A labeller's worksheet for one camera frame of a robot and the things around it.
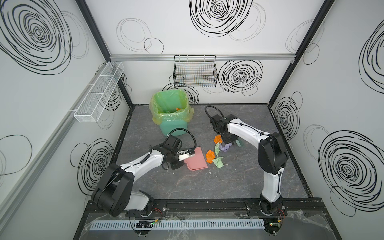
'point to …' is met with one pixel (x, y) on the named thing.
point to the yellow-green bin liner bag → (170, 105)
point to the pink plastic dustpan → (197, 162)
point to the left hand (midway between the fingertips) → (183, 159)
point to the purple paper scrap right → (226, 147)
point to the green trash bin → (176, 128)
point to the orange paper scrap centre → (210, 156)
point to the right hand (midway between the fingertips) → (232, 139)
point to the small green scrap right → (217, 148)
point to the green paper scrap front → (218, 162)
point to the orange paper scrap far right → (217, 139)
